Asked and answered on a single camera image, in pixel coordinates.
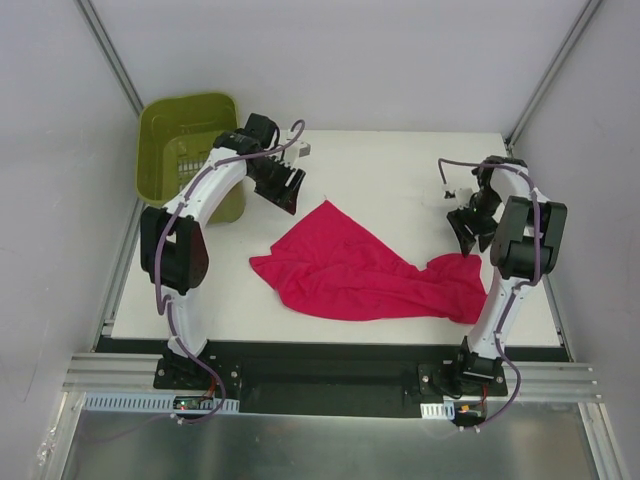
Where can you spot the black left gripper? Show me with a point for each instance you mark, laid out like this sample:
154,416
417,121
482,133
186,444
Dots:
273,173

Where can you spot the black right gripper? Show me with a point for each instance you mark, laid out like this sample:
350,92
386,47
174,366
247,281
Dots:
473,216

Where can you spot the pink t shirt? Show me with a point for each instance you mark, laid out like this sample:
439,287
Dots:
331,267

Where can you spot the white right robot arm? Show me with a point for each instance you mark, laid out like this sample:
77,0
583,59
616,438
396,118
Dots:
523,230

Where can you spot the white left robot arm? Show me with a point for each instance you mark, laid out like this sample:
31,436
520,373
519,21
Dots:
173,250

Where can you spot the olive green plastic basket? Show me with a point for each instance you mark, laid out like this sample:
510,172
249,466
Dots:
175,138

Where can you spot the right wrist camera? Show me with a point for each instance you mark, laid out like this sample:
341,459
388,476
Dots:
460,195

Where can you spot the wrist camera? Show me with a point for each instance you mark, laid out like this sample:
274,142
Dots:
460,195
298,150

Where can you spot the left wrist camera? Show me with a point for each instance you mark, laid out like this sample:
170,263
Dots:
298,150

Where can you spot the right white cable duct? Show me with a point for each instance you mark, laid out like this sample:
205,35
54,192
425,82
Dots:
438,411

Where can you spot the white cable duct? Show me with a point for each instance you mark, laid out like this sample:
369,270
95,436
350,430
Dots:
438,411
157,403

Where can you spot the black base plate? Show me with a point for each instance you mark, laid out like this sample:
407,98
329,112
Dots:
331,379

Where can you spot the right back frame post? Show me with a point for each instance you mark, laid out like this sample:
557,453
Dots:
566,47

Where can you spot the frame post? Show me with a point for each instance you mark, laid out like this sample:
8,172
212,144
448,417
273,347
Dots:
566,47
99,33

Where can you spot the left back frame post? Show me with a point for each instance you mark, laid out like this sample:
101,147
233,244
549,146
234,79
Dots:
99,33

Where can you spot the front aluminium rail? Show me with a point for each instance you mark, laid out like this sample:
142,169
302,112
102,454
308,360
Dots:
566,382

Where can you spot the left white cable duct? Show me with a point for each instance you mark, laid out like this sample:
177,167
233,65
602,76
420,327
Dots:
157,403

